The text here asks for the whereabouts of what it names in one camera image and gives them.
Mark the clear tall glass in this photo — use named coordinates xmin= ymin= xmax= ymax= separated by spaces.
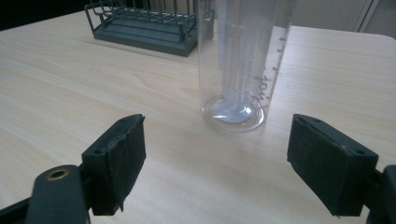
xmin=197 ymin=0 xmax=297 ymax=132

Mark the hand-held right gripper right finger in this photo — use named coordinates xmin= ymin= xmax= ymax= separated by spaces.
xmin=286 ymin=113 xmax=380 ymax=217

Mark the dark wire rack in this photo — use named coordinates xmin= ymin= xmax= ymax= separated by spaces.
xmin=84 ymin=0 xmax=216 ymax=58

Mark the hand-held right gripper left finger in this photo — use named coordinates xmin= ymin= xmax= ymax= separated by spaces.
xmin=81 ymin=113 xmax=148 ymax=217

